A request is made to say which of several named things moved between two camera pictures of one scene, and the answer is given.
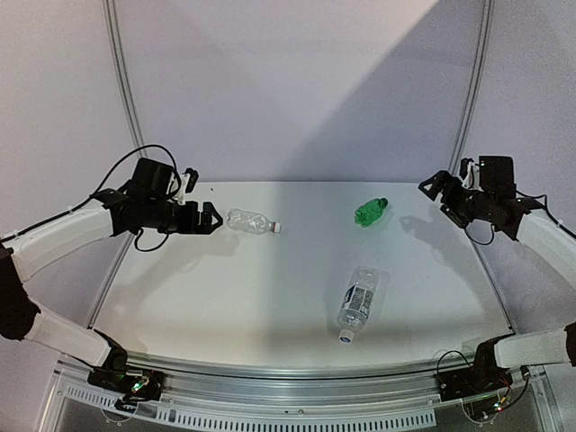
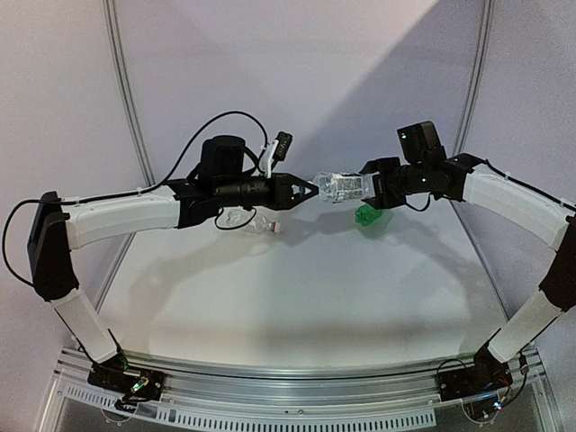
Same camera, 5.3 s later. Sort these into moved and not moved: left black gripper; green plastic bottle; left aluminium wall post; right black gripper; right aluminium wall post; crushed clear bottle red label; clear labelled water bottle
Moved: clear labelled water bottle; left black gripper; right black gripper
Not moved: crushed clear bottle red label; left aluminium wall post; green plastic bottle; right aluminium wall post
